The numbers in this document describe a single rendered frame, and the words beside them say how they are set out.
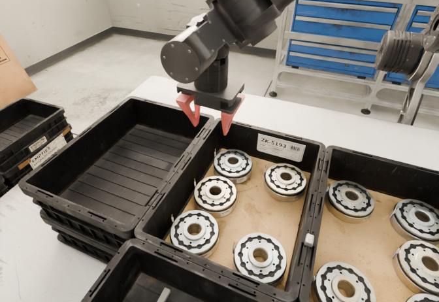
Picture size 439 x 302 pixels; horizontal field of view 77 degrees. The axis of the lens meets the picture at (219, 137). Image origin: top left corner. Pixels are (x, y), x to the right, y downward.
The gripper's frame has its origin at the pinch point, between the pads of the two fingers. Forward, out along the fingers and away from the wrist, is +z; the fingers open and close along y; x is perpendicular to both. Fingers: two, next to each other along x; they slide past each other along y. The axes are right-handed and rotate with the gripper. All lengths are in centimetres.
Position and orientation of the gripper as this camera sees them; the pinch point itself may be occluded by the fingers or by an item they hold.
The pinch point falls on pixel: (210, 125)
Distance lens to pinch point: 52.6
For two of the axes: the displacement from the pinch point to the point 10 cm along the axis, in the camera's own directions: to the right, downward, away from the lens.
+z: -0.2, 7.6, 6.5
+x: 4.0, -5.9, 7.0
